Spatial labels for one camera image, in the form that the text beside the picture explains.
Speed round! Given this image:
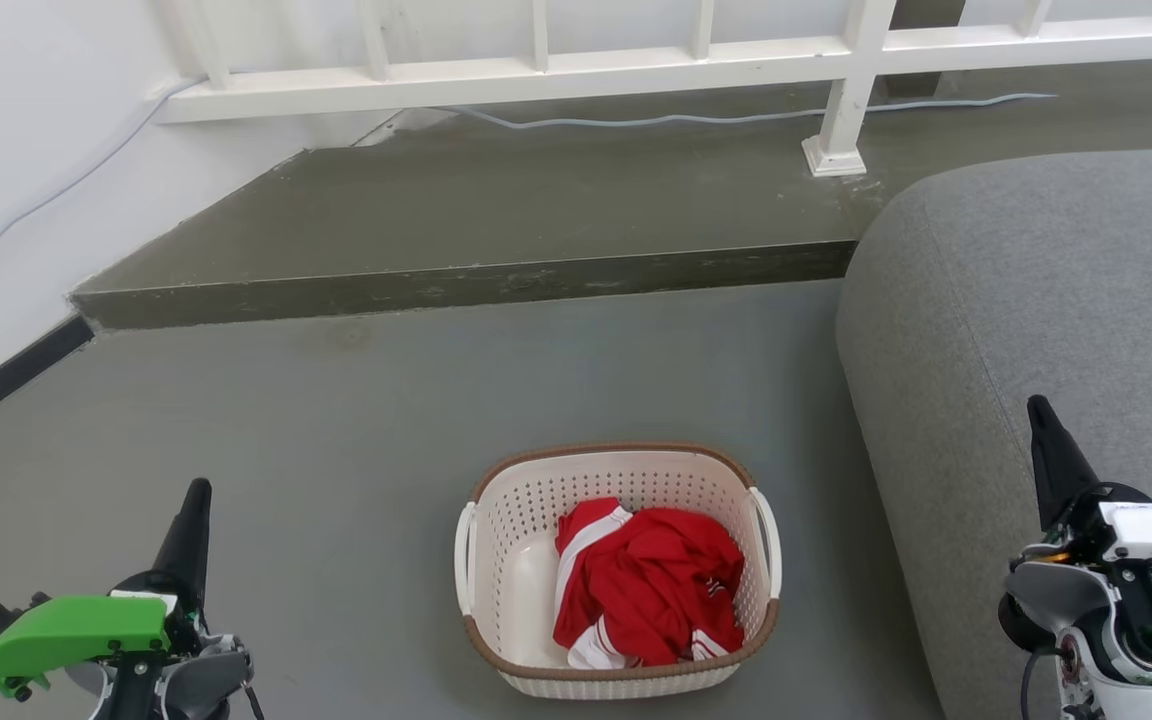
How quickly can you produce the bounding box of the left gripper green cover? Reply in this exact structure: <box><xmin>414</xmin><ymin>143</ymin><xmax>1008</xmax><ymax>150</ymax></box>
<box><xmin>0</xmin><ymin>477</ymin><xmax>214</xmax><ymax>699</ymax></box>

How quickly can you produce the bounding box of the white perforated laundry basket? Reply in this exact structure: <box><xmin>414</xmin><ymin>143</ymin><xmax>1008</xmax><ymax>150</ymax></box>
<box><xmin>453</xmin><ymin>443</ymin><xmax>784</xmax><ymax>700</ymax></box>

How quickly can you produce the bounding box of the grey fabric sofa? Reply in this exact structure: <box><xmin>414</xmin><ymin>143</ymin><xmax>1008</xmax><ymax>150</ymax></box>
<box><xmin>834</xmin><ymin>147</ymin><xmax>1152</xmax><ymax>720</ymax></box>

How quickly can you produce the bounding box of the black baseboard strip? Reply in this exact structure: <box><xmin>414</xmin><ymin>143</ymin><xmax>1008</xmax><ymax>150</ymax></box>
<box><xmin>0</xmin><ymin>314</ymin><xmax>97</xmax><ymax>446</ymax></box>

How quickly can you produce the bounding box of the red white clothing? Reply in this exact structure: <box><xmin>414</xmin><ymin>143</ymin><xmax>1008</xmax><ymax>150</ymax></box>
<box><xmin>552</xmin><ymin>497</ymin><xmax>746</xmax><ymax>670</ymax></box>

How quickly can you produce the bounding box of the white railing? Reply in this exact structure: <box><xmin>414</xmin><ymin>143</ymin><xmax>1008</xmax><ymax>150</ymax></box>
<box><xmin>154</xmin><ymin>0</ymin><xmax>1152</xmax><ymax>179</ymax></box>

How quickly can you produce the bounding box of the thin white wall cable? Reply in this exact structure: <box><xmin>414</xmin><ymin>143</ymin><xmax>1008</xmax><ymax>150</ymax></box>
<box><xmin>0</xmin><ymin>78</ymin><xmax>207</xmax><ymax>291</ymax></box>

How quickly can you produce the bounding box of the light grey floor cable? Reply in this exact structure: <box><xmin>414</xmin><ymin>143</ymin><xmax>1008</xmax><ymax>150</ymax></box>
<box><xmin>433</xmin><ymin>93</ymin><xmax>1059</xmax><ymax>132</ymax></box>

